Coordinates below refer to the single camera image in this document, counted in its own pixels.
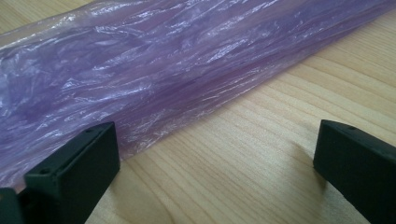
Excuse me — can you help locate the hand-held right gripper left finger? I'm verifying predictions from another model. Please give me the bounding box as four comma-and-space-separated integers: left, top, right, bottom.
18, 121, 121, 224

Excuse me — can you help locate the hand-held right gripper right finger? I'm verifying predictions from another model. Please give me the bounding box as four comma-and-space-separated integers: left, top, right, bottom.
312, 119, 396, 224

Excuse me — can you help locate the purple plastic bag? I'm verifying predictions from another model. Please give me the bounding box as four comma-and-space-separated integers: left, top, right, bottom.
0, 0, 396, 191

